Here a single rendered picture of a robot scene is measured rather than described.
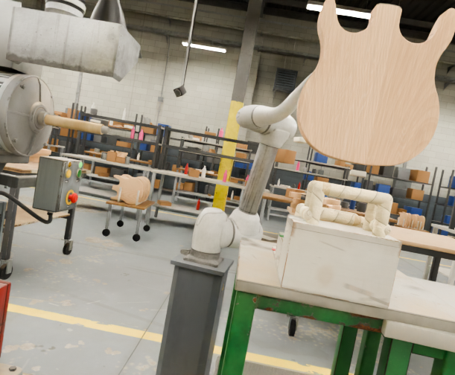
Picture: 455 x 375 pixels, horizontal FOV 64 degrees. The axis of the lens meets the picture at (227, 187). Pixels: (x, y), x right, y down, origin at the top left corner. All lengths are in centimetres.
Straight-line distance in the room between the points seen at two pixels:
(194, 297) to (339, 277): 104
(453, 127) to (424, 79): 1279
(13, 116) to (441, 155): 1307
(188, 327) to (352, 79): 140
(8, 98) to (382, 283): 112
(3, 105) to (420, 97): 112
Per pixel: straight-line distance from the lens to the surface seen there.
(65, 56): 113
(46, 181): 151
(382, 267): 100
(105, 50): 109
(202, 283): 185
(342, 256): 97
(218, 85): 1246
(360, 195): 97
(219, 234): 186
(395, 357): 113
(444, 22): 112
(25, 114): 126
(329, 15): 105
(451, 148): 1378
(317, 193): 94
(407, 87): 105
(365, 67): 103
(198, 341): 196
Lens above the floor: 121
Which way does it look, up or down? 4 degrees down
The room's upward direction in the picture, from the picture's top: 10 degrees clockwise
